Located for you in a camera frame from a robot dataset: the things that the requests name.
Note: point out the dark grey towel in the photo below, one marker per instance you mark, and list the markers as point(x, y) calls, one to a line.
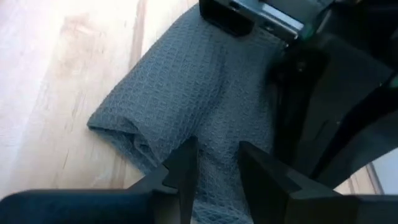
point(192, 93)

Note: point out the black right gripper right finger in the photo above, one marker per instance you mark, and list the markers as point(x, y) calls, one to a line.
point(270, 186)

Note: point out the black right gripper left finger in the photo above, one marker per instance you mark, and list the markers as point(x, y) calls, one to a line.
point(177, 180)

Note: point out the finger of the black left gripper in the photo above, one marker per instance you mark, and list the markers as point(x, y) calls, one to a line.
point(335, 109)
point(367, 146)

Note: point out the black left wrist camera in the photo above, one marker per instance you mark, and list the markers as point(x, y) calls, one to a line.
point(255, 15)

